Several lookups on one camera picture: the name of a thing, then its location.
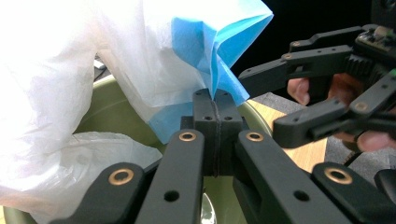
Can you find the green plastic bin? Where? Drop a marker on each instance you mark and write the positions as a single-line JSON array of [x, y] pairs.
[[109, 115]]

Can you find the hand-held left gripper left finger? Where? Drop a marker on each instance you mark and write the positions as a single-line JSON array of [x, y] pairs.
[[205, 124]]

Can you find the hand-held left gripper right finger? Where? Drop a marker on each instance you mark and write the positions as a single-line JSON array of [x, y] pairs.
[[227, 130]]

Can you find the white plastic garbage bag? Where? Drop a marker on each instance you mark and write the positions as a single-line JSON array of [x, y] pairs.
[[62, 93]]

